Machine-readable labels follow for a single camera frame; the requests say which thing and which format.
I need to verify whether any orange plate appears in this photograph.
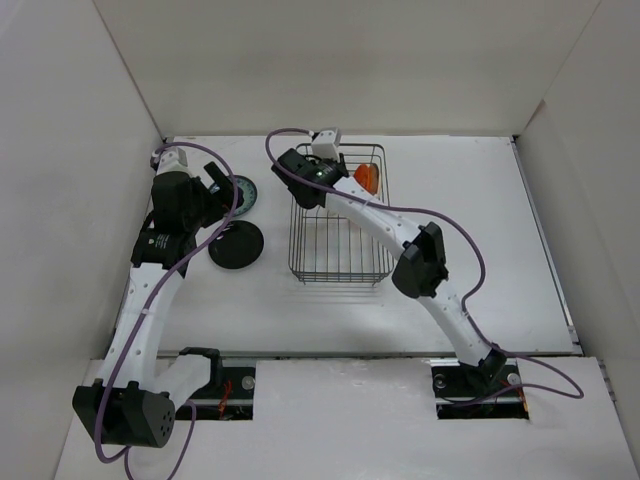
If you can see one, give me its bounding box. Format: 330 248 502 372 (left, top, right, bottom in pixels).
353 163 380 196

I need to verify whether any black plate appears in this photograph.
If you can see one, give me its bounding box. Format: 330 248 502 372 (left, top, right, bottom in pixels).
208 220 264 270

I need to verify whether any cream patterned plate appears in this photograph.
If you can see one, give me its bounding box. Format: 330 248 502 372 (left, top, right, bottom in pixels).
374 164 384 198

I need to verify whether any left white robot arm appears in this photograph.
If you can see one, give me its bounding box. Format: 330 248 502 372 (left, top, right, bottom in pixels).
72 162 234 448

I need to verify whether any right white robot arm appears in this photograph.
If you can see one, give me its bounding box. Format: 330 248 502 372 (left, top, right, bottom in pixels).
272 149 506 394

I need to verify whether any blue floral plate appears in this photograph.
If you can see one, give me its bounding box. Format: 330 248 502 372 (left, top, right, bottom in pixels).
209 175 258 218

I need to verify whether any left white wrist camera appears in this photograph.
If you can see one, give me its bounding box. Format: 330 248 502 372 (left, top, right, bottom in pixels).
150 147 190 175

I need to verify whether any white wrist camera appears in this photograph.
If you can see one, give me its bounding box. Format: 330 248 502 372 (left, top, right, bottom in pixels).
311 127 341 161
150 147 190 175

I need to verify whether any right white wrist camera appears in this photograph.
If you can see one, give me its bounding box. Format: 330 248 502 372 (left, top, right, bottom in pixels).
311 127 341 161

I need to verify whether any dark wire dish rack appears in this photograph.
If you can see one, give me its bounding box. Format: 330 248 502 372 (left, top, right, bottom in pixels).
288 143 395 285

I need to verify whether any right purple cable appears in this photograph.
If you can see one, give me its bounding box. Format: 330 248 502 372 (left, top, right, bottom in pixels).
264 127 586 404

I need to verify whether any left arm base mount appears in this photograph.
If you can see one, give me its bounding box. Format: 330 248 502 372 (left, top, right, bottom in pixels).
190 359 257 421

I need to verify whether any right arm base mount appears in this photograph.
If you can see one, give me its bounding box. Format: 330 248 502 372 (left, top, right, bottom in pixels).
431 360 529 420

